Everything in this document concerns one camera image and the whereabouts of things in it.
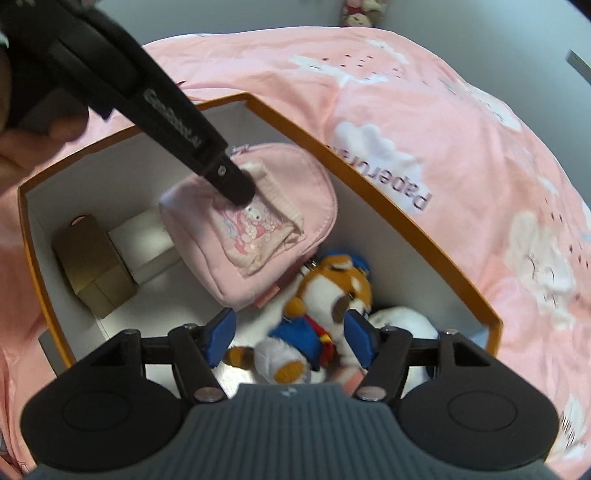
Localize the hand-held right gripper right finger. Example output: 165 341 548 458
344 310 491 401

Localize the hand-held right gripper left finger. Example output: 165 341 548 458
87 308 238 402

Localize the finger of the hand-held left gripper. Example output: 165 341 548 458
202 157 256 205

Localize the pink fabric pouch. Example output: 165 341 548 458
158 142 339 310

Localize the white plush with black spot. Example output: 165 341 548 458
365 306 439 384

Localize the raccoon plush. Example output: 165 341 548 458
224 251 375 386

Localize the orange cardboard box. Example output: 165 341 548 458
17 92 504 379

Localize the tall white box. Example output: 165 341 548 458
107 208 183 284

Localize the small dark square box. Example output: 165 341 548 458
51 215 138 319

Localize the person's left hand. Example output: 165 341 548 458
0 110 91 195

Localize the hanging stack of plush toys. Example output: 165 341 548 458
341 0 386 27

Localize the grey wall plate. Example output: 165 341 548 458
567 48 591 86

